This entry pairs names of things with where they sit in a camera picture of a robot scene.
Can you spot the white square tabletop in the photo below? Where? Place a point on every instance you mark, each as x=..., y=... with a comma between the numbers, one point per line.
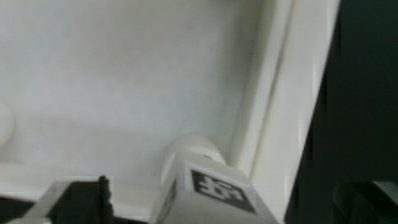
x=130, y=71

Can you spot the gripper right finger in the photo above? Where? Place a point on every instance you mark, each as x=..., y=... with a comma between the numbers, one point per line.
x=365, y=203

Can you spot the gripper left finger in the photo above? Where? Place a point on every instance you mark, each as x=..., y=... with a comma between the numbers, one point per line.
x=74, y=204

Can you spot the white table leg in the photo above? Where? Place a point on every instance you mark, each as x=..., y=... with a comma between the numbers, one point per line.
x=207, y=195

